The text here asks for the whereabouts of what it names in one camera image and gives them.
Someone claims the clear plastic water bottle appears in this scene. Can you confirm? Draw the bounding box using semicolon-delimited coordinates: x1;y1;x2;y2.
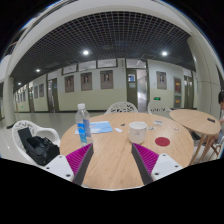
75;103;92;146

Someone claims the white lattice chair behind table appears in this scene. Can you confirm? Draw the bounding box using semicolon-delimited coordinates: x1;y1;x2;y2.
106;102;138;114

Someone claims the white chair with bag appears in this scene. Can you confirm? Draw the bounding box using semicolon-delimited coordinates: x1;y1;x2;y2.
12;120;60;166

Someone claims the round wooden table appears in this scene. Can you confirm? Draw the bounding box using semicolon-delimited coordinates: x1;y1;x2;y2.
59;112;195;191
170;109;220;164

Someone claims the round red coaster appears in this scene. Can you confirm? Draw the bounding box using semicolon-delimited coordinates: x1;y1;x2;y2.
155;137;170;147

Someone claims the small packet on table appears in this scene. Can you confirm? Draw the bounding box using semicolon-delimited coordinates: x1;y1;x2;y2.
153;120;163;125

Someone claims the black bag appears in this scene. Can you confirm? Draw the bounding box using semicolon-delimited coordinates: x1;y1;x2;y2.
18;128;59;166

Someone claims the blue and white paper sheet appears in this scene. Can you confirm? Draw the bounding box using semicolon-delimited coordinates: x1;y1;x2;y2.
75;121;112;136

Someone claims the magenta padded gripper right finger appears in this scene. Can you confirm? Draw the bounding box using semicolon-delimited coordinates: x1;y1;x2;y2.
130;142;184;186

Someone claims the seated person at right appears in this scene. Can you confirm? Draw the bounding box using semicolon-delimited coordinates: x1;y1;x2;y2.
215;90;224;143

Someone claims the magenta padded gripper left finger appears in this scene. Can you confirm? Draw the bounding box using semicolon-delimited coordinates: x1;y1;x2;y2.
43;143;95;187

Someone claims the white lattice chair right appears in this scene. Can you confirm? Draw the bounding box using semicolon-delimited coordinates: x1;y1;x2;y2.
148;101;171;117

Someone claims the white ceramic mug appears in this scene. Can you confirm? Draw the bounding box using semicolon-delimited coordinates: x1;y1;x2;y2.
128;122;147;144

